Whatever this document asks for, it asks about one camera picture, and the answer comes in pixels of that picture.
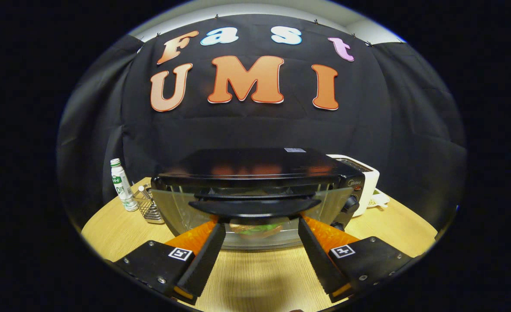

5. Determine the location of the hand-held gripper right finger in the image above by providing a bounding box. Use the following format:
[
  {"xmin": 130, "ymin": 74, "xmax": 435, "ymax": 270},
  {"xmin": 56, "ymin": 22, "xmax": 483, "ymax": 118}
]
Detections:
[{"xmin": 298, "ymin": 216, "xmax": 413, "ymax": 303}]

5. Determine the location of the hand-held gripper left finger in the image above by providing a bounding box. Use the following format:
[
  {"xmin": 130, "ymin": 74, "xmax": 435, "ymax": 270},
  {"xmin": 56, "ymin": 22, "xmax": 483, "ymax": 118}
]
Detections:
[{"xmin": 114, "ymin": 217, "xmax": 228, "ymax": 305}]

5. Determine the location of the lettuce sandwich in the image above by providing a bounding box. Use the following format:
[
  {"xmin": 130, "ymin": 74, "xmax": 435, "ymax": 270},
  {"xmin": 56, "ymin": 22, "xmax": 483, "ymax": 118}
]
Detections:
[{"xmin": 229, "ymin": 221, "xmax": 288, "ymax": 239}]

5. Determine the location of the black toaster oven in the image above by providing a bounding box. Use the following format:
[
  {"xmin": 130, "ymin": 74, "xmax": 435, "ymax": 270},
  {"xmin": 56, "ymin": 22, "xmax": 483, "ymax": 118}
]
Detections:
[{"xmin": 150, "ymin": 148, "xmax": 366, "ymax": 251}]

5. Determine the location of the white pop-up toaster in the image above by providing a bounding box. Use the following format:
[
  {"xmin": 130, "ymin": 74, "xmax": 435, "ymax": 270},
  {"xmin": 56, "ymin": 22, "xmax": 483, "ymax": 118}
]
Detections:
[{"xmin": 327, "ymin": 154, "xmax": 380, "ymax": 217}]

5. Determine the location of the white condiment dish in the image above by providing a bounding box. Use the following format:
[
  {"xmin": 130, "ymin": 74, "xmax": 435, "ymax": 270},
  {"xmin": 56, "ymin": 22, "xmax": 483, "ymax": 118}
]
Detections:
[{"xmin": 367, "ymin": 189, "xmax": 390, "ymax": 208}]

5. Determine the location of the white bottle green label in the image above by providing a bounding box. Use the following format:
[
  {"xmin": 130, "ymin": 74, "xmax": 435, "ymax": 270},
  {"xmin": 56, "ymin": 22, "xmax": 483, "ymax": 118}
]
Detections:
[{"xmin": 110, "ymin": 158, "xmax": 139, "ymax": 212}]

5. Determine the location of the wire mesh utensil holder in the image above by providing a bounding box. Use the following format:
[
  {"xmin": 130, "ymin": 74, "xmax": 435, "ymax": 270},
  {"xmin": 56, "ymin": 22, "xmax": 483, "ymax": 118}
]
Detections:
[{"xmin": 133, "ymin": 186, "xmax": 166, "ymax": 224}]

